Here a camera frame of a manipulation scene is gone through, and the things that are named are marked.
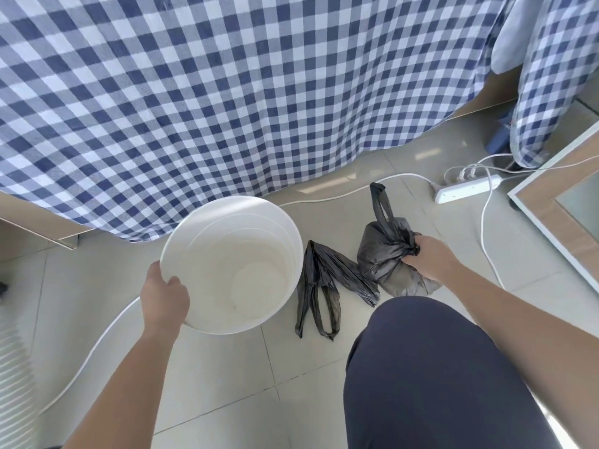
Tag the person's left hand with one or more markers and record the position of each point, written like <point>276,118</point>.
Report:
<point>161,303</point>

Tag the person's right hand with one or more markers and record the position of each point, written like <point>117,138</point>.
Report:
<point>435,261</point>

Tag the person's right thumb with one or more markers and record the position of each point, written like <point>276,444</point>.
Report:
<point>422,243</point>

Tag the person's left thumb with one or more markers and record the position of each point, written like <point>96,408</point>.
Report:
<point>180,294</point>

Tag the black plastic bag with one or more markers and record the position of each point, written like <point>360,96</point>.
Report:
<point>318,280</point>
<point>386,257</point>

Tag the white plastic bucket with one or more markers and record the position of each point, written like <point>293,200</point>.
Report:
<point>234,266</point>

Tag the person's left forearm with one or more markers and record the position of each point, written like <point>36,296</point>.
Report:
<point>117,392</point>

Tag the person's right forearm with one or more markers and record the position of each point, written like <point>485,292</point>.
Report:
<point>529,350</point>

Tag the white power strip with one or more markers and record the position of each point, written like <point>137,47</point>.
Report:
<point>465,187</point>

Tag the empty black plastic bag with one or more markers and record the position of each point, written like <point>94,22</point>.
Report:
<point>318,280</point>

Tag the person's navy trouser leg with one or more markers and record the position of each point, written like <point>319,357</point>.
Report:
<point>430,378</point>

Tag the wooden framed mirror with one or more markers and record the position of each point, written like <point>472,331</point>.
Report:
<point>561,205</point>

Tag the wooden board with metal edge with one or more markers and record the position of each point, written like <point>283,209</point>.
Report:
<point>37,224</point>

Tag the large blue white checked tablecloth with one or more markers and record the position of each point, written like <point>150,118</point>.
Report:
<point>224,98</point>

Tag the small blue white checked cloth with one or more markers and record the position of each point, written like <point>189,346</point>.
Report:
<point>545,79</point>

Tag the light grey fabric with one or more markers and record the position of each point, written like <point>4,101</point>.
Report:
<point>512,37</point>

